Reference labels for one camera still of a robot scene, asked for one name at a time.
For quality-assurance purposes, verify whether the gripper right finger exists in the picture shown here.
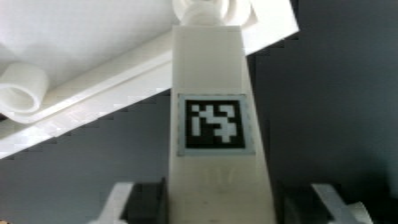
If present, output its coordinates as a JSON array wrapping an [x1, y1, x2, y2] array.
[[282, 183, 376, 224]]

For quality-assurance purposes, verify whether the white desk tabletop tray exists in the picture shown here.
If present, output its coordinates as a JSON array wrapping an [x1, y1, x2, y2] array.
[[0, 0, 303, 126]]

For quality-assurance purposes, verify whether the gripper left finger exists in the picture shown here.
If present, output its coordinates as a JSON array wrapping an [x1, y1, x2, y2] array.
[[88, 182, 164, 224]]

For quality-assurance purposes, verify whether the white U-shaped obstacle frame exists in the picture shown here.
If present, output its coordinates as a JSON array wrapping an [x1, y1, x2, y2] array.
[[0, 59, 177, 160]]

